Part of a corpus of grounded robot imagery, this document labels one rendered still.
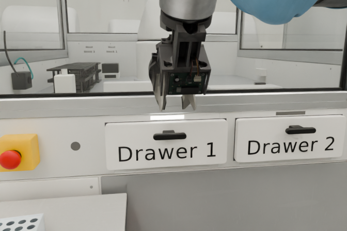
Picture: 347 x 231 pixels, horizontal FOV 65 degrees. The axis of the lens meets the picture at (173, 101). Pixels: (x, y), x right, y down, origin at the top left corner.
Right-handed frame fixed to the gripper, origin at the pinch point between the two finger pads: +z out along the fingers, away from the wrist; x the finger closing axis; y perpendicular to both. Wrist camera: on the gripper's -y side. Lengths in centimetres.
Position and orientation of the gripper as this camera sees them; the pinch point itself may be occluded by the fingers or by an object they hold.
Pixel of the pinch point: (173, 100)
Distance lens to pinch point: 52.5
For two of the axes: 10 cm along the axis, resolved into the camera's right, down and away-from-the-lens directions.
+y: 1.1, 7.2, -6.8
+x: 9.9, -0.2, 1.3
